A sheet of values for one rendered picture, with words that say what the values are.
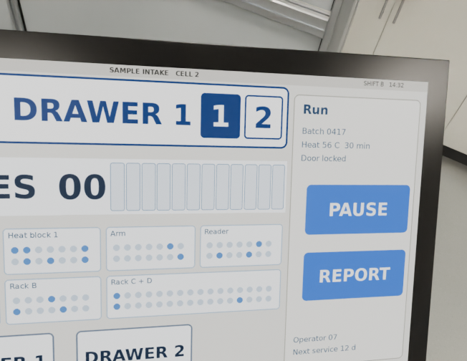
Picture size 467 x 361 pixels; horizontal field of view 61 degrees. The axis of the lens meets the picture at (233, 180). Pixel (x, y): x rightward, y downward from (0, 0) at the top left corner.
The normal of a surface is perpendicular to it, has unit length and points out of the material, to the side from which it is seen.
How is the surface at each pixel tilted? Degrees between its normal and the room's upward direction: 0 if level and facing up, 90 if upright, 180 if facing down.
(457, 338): 0
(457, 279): 0
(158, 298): 50
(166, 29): 90
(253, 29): 90
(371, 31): 90
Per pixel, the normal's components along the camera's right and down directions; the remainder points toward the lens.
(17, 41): 0.18, 0.11
